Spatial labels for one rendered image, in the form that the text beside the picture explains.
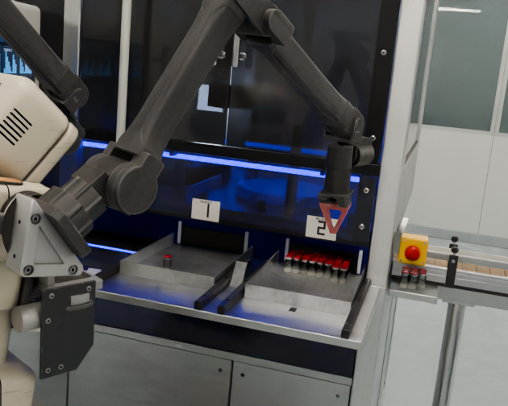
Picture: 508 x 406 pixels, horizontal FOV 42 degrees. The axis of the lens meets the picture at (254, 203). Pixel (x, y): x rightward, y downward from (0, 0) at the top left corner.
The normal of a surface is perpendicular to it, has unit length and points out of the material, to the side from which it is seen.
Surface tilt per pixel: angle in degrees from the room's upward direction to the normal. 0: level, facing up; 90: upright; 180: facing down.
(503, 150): 90
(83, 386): 90
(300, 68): 96
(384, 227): 90
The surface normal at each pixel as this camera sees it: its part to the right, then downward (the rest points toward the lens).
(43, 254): 0.70, 0.21
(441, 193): -0.29, 0.17
